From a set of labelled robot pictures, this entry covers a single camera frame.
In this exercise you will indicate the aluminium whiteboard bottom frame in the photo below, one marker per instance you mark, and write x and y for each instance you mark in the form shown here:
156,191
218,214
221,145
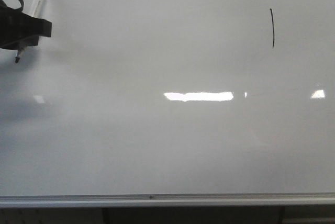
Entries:
166,200

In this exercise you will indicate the white whiteboard marker black tip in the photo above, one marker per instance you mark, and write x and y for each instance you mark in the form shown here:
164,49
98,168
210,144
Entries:
35,11

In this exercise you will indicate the black drawn marker stroke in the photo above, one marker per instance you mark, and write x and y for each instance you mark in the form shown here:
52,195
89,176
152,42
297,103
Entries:
273,31

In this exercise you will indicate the white glossy whiteboard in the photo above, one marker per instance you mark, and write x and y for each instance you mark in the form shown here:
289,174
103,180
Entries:
172,97

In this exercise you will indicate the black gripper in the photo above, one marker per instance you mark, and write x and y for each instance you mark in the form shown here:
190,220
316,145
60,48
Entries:
15,25

